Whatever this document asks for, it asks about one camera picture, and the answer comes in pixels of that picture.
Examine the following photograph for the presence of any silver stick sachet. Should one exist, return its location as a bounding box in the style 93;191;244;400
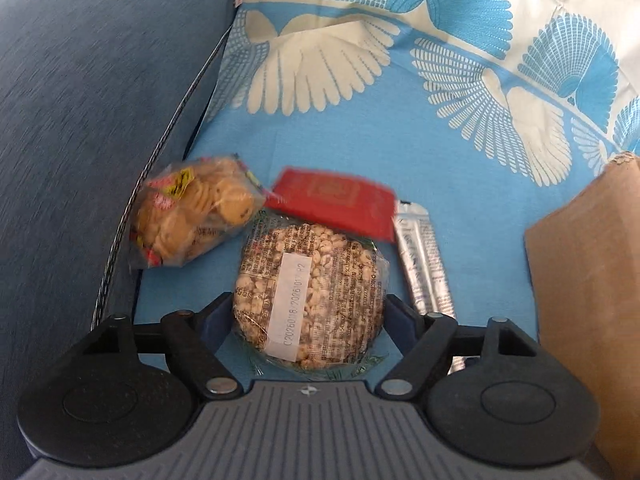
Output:
393;200;457;321

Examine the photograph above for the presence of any blue fan-pattern sofa cover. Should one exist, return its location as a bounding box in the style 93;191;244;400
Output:
134;0;640;386

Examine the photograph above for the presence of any small red snack packet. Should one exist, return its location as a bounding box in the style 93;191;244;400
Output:
265;167;396;243

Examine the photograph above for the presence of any bag of small cookies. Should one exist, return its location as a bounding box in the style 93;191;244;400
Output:
129;154;273;269

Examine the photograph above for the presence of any round puffed grain cake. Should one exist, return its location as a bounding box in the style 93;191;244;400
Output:
233;211;390;373

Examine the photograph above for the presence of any brown cardboard box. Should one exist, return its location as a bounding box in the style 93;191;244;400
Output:
525;152;639;479

